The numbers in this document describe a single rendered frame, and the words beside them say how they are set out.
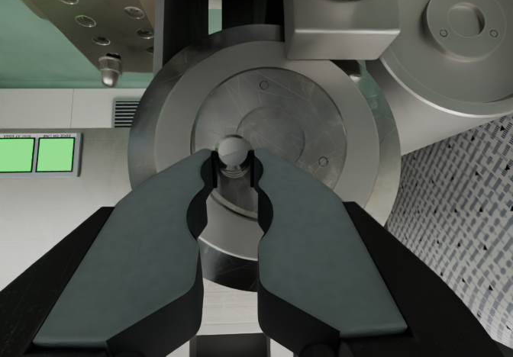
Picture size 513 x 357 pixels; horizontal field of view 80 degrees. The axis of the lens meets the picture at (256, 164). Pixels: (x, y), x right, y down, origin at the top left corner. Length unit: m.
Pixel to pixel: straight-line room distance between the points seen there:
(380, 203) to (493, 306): 0.16
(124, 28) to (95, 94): 2.86
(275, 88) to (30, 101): 3.48
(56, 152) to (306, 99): 0.47
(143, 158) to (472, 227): 0.26
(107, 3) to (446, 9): 0.36
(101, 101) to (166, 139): 3.14
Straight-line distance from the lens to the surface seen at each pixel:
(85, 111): 3.32
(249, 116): 0.15
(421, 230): 0.38
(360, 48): 0.17
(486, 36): 0.24
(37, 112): 3.52
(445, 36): 0.22
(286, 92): 0.16
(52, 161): 0.57
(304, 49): 0.16
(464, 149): 0.32
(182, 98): 0.17
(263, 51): 0.18
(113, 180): 0.53
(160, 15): 0.21
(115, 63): 0.57
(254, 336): 0.60
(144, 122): 0.18
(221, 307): 0.50
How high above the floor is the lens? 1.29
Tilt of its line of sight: 10 degrees down
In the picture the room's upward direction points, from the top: 179 degrees clockwise
